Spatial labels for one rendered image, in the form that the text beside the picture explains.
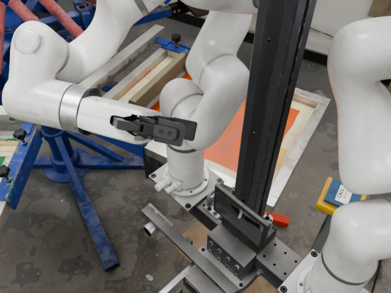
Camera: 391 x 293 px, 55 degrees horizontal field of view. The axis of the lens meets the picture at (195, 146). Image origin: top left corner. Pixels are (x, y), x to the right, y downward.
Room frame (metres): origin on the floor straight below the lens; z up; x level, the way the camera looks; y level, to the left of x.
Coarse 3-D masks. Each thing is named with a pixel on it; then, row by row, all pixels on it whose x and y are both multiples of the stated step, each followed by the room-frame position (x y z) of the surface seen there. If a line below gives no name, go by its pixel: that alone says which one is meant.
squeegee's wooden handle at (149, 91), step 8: (176, 56) 1.33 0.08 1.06; (184, 56) 1.33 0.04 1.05; (168, 64) 1.27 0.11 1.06; (176, 64) 1.28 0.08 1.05; (184, 64) 1.33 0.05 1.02; (160, 72) 1.22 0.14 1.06; (168, 72) 1.23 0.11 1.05; (176, 72) 1.27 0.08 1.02; (152, 80) 1.16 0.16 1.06; (160, 80) 1.18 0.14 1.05; (168, 80) 1.22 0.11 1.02; (144, 88) 1.11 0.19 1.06; (152, 88) 1.13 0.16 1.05; (160, 88) 1.17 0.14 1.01; (136, 96) 1.07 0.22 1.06; (144, 96) 1.09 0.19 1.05; (152, 96) 1.13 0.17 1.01; (136, 104) 1.04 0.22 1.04; (144, 104) 1.08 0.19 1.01
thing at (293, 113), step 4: (184, 76) 1.33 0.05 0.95; (188, 76) 1.33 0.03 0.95; (292, 108) 1.12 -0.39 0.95; (292, 112) 1.10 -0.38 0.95; (296, 112) 1.10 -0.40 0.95; (288, 116) 1.07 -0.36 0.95; (292, 116) 1.07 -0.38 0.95; (296, 116) 1.07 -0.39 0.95; (288, 120) 1.05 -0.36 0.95; (292, 120) 1.05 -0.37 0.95; (288, 124) 1.03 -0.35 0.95; (292, 124) 1.03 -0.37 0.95; (288, 128) 1.01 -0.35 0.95; (284, 136) 0.97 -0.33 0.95
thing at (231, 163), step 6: (156, 102) 1.16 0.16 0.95; (150, 108) 1.12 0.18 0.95; (156, 108) 1.12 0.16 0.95; (204, 150) 0.90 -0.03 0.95; (210, 150) 0.90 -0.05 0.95; (204, 156) 0.87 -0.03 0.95; (210, 156) 0.87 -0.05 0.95; (216, 156) 0.87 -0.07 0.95; (222, 156) 0.87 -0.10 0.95; (228, 156) 0.87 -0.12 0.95; (216, 162) 0.84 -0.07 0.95; (222, 162) 0.84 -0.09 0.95; (228, 162) 0.84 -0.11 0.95; (234, 162) 0.84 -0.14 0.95; (228, 168) 0.81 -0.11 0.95; (234, 168) 0.81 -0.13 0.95
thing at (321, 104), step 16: (160, 48) 1.49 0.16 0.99; (144, 64) 1.37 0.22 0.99; (128, 80) 1.26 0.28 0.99; (112, 96) 1.15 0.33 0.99; (304, 96) 1.15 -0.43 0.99; (320, 96) 1.15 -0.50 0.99; (320, 112) 1.06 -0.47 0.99; (304, 128) 0.97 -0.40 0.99; (304, 144) 0.89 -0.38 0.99; (160, 160) 0.85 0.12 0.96; (288, 160) 0.82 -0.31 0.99; (224, 176) 0.75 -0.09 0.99; (288, 176) 0.75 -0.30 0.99; (272, 192) 0.69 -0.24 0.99; (272, 208) 0.63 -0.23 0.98
